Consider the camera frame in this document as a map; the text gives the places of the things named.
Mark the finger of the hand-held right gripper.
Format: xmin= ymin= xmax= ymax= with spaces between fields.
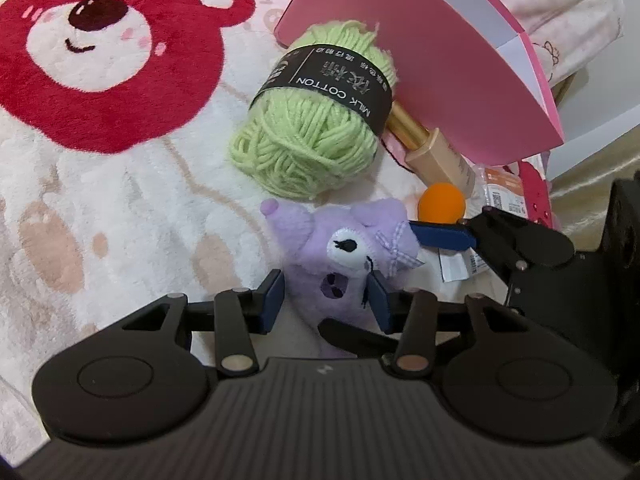
xmin=317 ymin=320 xmax=401 ymax=357
xmin=407 ymin=206 xmax=576 ymax=272

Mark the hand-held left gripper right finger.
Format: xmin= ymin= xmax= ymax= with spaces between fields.
xmin=362 ymin=274 xmax=533 ymax=377

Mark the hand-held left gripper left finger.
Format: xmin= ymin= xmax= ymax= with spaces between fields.
xmin=122 ymin=269 xmax=287 ymax=377

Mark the orange sponge ball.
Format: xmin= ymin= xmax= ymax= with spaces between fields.
xmin=418 ymin=183 xmax=467 ymax=223

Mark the clear plastic packet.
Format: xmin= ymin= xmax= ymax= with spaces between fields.
xmin=465 ymin=162 xmax=531 ymax=273

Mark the purple plush toy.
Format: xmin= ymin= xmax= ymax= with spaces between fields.
xmin=260 ymin=197 xmax=473 ymax=358

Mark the green yarn ball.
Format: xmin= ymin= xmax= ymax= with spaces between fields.
xmin=229 ymin=20 xmax=401 ymax=201

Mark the pink cardboard box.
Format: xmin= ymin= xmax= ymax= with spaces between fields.
xmin=274 ymin=0 xmax=565 ymax=165

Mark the foundation bottle with gold cap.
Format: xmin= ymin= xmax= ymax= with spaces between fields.
xmin=385 ymin=101 xmax=478 ymax=196

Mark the beige curtain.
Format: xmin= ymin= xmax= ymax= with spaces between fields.
xmin=547 ymin=145 xmax=640 ymax=253

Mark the red bear pouch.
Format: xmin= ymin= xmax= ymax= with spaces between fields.
xmin=505 ymin=160 xmax=553 ymax=233

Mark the white blanket with red bear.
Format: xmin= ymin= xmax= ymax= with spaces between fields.
xmin=0 ymin=0 xmax=566 ymax=366

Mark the pink printed quilt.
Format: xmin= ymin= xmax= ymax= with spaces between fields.
xmin=450 ymin=0 xmax=627 ymax=86

